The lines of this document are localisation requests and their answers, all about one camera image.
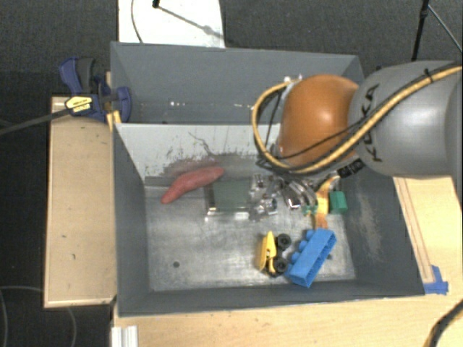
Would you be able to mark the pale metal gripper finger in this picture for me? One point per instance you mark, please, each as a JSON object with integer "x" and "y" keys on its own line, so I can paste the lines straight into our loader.
{"x": 260, "y": 186}
{"x": 263, "y": 210}

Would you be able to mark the dark green flat block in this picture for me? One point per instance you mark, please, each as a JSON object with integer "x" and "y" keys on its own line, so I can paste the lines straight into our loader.
{"x": 231, "y": 195}

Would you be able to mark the yellow toy truck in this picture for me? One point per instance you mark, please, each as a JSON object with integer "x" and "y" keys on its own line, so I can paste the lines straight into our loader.
{"x": 266, "y": 251}

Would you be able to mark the blue toy brick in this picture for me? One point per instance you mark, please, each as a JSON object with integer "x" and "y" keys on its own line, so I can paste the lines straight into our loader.
{"x": 311, "y": 257}

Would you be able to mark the red-brown sweet potato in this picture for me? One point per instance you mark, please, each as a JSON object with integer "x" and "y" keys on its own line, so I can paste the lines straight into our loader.
{"x": 191, "y": 184}

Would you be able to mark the grey metal bin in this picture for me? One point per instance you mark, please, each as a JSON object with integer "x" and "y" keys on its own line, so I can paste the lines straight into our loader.
{"x": 202, "y": 251}

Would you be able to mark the pale wood board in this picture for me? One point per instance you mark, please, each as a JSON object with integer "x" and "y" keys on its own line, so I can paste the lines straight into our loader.
{"x": 81, "y": 212}

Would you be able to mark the black cylinder on white bracket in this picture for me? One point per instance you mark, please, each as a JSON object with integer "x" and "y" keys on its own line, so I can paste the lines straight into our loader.
{"x": 351, "y": 168}

